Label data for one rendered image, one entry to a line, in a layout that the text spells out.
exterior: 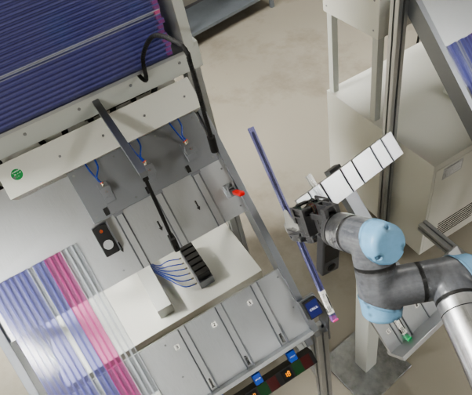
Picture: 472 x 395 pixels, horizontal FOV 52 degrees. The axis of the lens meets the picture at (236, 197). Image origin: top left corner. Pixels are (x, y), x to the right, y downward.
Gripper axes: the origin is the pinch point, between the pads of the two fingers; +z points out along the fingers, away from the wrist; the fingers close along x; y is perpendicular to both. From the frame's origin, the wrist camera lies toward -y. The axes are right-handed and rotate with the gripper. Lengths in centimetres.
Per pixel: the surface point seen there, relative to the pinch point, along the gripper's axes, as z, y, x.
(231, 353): 12.9, -29.6, 22.4
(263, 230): 14.1, -3.1, 2.2
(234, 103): 207, 19, -83
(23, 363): 21, -9, 68
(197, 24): 275, 83, -105
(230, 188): 15.5, 10.8, 6.4
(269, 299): 12.9, -21.0, 7.5
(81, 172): 18, 28, 39
